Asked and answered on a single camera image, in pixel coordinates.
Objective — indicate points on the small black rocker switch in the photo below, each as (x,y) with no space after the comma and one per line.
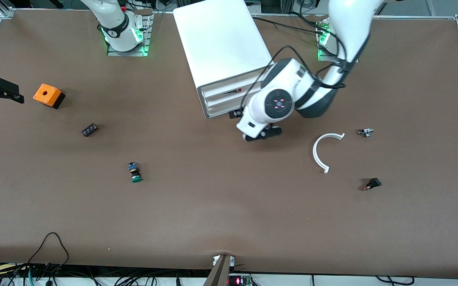
(374,182)

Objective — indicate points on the small black terminal block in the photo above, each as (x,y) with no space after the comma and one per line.
(90,130)

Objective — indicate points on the white drawer cabinet housing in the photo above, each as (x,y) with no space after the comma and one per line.
(221,39)

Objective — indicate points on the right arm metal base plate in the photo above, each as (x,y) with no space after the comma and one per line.
(113,53)

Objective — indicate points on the white plastic drawer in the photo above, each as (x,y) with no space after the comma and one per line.
(221,109)
(221,89)
(221,101)

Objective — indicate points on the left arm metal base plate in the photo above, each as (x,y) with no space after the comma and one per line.
(324,58)

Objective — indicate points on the black left camera bracket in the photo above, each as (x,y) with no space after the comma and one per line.
(270,132)

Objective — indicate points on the green push button switch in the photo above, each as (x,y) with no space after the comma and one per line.
(134,172)

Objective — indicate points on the white curved plastic arc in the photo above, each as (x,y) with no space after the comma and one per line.
(314,153)

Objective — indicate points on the orange and black button box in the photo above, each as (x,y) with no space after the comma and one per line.
(45,94)

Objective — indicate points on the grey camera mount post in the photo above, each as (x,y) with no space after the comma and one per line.
(219,274)

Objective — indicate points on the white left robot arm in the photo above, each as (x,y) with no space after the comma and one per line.
(261,105)

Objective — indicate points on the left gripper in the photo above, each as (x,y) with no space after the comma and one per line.
(235,114)

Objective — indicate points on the small red display device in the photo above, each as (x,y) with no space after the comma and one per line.
(239,281)

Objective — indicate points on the small silver toggle switch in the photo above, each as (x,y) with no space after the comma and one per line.
(366,132)

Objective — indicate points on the aluminium back edge rail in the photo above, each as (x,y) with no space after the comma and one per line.
(412,17)

